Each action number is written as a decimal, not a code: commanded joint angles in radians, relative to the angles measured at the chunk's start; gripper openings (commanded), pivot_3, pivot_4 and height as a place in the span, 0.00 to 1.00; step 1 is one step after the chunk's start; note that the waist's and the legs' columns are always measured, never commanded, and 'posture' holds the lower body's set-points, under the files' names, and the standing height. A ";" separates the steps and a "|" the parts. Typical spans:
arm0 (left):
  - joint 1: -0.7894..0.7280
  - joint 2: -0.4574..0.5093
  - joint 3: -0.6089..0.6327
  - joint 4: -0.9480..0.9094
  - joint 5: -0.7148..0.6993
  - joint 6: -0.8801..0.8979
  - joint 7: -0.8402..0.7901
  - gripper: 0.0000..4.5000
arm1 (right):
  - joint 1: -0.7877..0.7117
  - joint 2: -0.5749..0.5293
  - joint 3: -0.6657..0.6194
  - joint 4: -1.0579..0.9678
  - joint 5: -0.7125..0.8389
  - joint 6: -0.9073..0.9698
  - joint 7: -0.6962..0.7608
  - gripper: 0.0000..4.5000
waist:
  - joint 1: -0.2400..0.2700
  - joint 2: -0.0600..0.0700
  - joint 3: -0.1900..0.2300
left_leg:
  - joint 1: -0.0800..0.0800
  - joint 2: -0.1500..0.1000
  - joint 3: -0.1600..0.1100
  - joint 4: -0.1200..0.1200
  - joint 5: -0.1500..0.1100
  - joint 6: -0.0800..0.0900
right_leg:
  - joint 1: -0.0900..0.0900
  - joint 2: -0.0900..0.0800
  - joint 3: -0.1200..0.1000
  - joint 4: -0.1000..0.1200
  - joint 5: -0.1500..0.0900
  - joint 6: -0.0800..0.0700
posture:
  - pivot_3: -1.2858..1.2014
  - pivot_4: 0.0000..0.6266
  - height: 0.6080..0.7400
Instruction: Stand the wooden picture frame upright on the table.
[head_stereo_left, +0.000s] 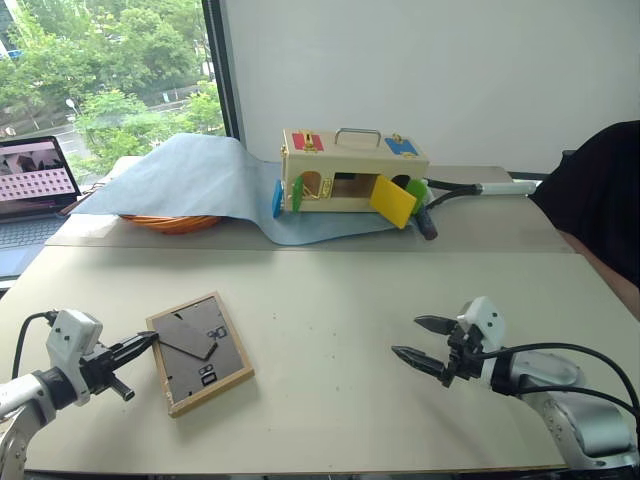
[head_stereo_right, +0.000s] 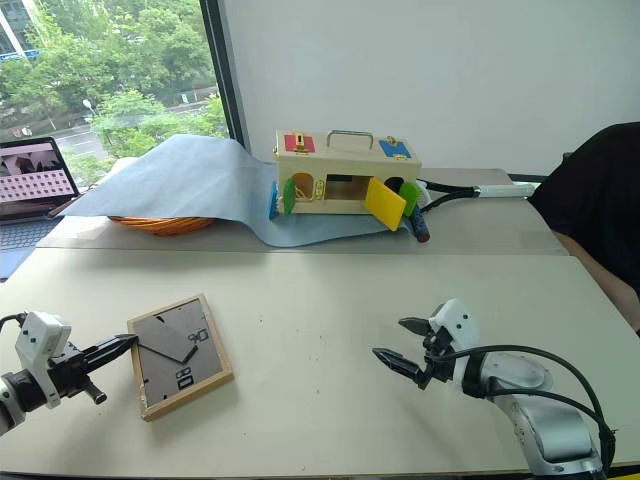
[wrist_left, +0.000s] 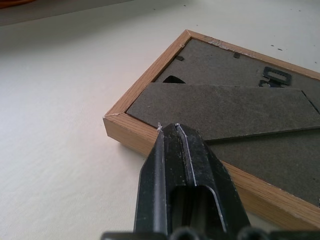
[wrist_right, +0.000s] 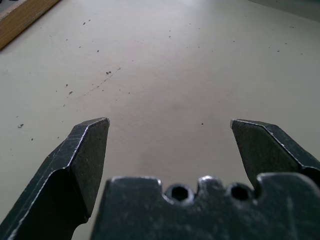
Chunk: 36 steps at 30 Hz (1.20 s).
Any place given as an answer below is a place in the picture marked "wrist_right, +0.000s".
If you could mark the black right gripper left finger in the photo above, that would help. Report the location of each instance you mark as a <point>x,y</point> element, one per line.
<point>72,165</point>

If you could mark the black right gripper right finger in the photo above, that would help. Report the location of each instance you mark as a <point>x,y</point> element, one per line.
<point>265,150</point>

